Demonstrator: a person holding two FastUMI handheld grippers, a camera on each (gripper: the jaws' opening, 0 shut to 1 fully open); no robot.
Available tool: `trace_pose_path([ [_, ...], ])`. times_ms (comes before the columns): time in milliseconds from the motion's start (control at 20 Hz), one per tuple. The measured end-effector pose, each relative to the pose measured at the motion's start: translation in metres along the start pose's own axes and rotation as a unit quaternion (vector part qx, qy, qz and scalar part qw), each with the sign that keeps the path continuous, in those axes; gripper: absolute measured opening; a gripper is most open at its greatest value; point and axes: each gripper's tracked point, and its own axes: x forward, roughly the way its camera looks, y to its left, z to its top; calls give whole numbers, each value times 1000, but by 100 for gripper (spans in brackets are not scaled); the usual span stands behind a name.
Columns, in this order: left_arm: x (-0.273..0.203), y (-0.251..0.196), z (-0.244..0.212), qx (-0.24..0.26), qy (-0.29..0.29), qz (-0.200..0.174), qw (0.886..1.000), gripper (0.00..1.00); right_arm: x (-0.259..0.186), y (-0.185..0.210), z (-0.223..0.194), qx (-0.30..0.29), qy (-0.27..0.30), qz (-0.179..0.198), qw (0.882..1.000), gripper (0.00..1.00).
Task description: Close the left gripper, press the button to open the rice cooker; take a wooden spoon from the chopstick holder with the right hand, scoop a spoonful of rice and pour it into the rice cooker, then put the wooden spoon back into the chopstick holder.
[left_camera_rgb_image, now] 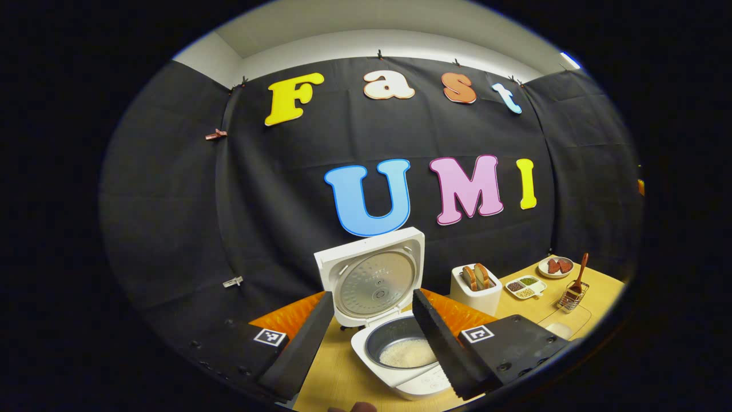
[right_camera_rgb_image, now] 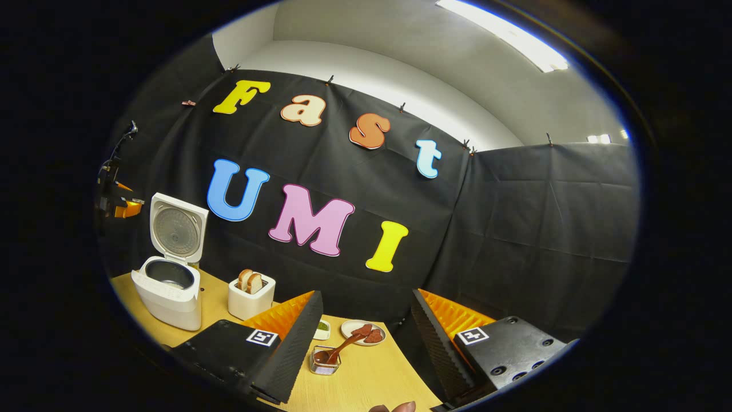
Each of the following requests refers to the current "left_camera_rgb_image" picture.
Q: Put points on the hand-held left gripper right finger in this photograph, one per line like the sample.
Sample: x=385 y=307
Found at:
x=443 y=349

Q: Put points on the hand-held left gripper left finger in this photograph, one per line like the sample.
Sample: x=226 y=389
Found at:
x=297 y=349

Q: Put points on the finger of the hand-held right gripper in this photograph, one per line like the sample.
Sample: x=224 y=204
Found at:
x=641 y=187

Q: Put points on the white rice heap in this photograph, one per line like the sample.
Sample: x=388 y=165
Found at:
x=406 y=353

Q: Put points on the white rice cooker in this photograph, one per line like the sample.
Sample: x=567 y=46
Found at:
x=372 y=280

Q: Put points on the white toaster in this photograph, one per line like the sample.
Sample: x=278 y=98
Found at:
x=472 y=300

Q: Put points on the toasted bread slice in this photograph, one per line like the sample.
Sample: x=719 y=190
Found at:
x=469 y=278
x=483 y=276

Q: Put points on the white cloth clip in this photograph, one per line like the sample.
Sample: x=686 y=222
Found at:
x=233 y=281

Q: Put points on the divided white bean dish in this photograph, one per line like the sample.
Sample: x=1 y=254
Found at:
x=525 y=287

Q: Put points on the red heart-shaped food piece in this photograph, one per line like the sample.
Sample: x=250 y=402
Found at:
x=566 y=265
x=553 y=266

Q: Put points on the small white round plate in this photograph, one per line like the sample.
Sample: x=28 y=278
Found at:
x=543 y=272

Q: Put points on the clear plastic container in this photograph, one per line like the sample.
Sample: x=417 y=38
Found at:
x=580 y=323

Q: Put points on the short ceiling light strip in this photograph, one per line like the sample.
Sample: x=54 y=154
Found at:
x=571 y=60

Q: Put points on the black backdrop cloth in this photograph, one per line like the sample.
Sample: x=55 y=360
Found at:
x=171 y=200

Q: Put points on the red cloth clip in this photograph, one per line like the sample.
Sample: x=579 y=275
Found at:
x=216 y=134

